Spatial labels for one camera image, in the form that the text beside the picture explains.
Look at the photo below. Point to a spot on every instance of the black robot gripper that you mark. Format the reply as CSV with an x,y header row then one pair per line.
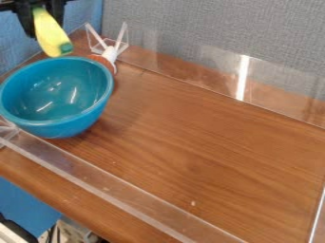
x,y
23,9

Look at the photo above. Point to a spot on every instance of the yellow green toy corn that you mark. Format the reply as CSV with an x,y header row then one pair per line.
x,y
51,36

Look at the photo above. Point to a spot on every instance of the orange white toy object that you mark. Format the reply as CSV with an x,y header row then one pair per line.
x,y
106,59

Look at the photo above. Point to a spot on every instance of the blue bowl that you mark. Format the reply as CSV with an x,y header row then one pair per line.
x,y
55,97

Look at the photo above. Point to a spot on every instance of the clear acrylic front barrier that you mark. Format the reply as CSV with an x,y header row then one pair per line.
x,y
149,208

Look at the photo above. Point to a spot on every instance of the clear acrylic barrier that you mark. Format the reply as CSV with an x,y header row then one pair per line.
x,y
270,86
149,208

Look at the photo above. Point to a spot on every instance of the clear acrylic back barrier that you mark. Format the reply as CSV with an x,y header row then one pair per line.
x,y
270,86

